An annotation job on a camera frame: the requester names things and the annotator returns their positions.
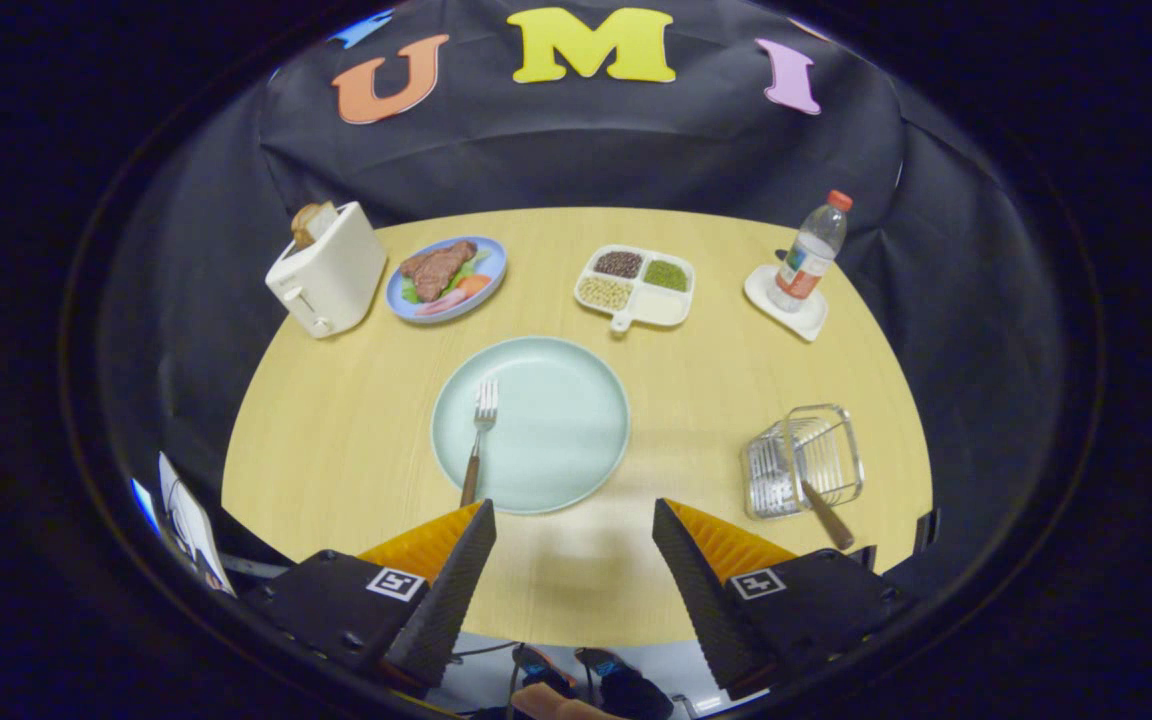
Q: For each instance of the brown steak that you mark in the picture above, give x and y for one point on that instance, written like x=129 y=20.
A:
x=436 y=270

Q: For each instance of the clear water bottle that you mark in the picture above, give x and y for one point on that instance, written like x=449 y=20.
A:
x=808 y=255

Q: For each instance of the white square coaster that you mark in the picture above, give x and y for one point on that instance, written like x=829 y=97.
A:
x=801 y=322

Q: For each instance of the green beans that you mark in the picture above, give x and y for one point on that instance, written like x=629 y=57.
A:
x=666 y=276

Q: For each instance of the white toaster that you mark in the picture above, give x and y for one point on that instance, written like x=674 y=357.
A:
x=331 y=275

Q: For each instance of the blue plate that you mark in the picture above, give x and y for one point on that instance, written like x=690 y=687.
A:
x=491 y=255

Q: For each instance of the person's dark shoe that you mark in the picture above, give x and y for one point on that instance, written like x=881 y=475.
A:
x=541 y=668
x=626 y=685

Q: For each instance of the white divided dish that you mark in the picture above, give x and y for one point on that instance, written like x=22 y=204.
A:
x=664 y=305

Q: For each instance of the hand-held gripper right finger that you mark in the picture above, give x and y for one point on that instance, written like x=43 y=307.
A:
x=701 y=600

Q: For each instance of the sliced vegetables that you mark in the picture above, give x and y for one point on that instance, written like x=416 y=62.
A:
x=472 y=285

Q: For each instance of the bread slice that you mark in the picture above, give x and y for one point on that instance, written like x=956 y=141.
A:
x=311 y=222

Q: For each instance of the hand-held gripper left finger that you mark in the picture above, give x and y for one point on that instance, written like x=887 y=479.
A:
x=446 y=600

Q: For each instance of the pale green plate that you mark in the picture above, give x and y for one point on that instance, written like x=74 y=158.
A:
x=556 y=430

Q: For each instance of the white printed paper sheet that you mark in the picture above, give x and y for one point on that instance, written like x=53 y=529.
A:
x=191 y=525

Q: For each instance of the pale beans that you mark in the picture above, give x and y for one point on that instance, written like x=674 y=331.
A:
x=604 y=293

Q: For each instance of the dark beans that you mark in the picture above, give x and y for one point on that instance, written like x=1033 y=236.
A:
x=619 y=264

